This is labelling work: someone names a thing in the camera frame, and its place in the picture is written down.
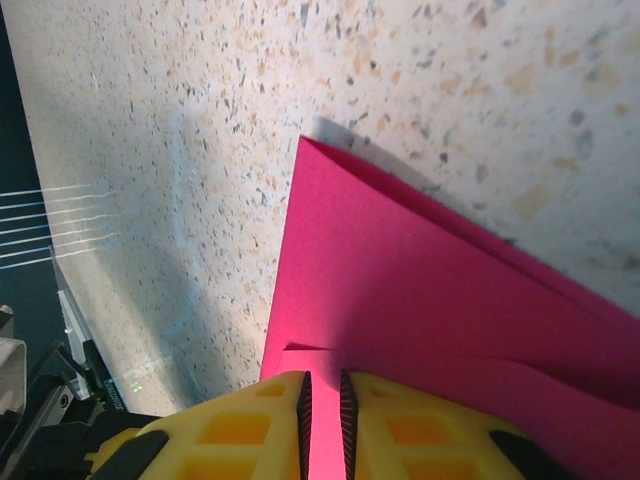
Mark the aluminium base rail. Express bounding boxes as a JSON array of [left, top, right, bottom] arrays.
[[53, 259, 109, 401]]

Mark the magenta cloth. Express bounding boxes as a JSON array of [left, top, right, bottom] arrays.
[[259, 134, 640, 480]]

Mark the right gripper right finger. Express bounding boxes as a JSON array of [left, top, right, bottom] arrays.
[[339, 368, 576, 480]]

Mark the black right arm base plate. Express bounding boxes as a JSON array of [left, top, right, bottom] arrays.
[[19, 339, 126, 480]]

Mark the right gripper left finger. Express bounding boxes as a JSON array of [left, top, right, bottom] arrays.
[[84, 369, 314, 480]]

